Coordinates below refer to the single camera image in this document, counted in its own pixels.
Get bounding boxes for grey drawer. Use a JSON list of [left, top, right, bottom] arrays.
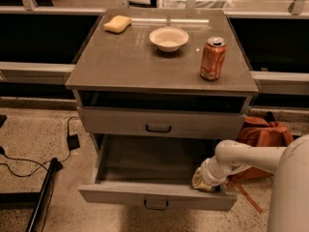
[[79, 135, 237, 211], [77, 106, 245, 139]]

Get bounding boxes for grey drawer cabinet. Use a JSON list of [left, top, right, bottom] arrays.
[[67, 10, 258, 143]]

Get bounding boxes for yellow sponge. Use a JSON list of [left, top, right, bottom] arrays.
[[103, 15, 131, 34]]

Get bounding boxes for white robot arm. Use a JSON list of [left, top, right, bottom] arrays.
[[192, 135, 309, 232]]

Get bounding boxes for orange backpack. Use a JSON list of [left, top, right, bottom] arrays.
[[228, 112, 294, 214]]

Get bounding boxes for white bowl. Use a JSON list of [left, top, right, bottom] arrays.
[[149, 27, 189, 52]]

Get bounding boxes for black metal stand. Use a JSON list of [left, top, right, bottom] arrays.
[[0, 158, 62, 232]]

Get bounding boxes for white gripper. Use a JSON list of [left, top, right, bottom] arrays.
[[192, 157, 240, 191]]

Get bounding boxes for metal railing frame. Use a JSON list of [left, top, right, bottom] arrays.
[[1, 0, 308, 96]]

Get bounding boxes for orange soda can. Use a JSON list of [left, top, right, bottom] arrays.
[[200, 36, 227, 81]]

